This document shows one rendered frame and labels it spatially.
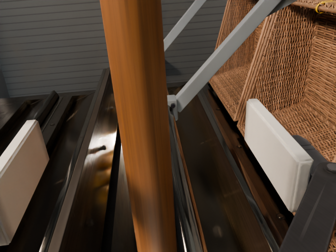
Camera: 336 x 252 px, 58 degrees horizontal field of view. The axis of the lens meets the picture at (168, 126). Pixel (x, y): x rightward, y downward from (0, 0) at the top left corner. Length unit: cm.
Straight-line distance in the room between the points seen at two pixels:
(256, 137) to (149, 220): 9
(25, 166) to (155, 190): 8
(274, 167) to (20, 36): 360
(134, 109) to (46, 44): 348
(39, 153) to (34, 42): 348
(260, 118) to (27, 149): 13
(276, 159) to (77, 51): 345
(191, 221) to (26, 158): 20
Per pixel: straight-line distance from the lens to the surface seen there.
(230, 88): 157
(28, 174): 18
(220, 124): 131
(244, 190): 89
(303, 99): 130
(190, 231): 32
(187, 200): 35
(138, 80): 16
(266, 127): 17
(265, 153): 17
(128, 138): 17
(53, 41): 361
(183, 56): 354
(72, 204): 74
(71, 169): 87
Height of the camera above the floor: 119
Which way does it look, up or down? 3 degrees down
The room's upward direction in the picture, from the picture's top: 96 degrees counter-clockwise
